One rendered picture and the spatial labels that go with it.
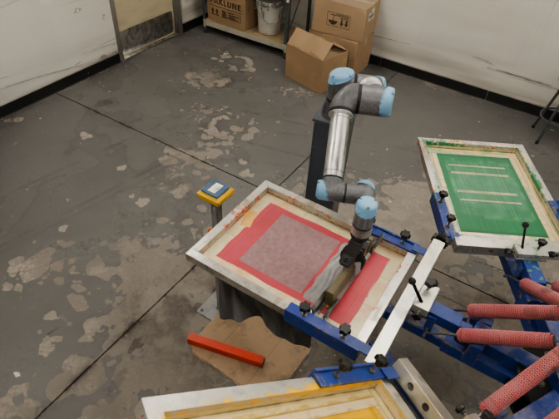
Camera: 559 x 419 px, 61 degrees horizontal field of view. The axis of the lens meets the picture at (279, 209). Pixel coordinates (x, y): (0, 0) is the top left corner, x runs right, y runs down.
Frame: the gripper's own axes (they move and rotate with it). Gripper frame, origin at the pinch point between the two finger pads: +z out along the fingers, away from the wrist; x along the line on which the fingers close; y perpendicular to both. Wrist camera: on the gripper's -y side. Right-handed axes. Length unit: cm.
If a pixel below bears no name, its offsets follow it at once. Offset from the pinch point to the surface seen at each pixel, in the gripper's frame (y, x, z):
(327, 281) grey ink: -5.9, 6.2, 4.9
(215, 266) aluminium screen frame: -28, 46, 2
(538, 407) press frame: -16, -75, -1
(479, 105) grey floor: 363, 14, 101
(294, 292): -17.7, 14.2, 5.3
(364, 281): 3.2, -6.1, 5.3
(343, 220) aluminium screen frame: 26.0, 16.0, 1.8
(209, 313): 4, 80, 100
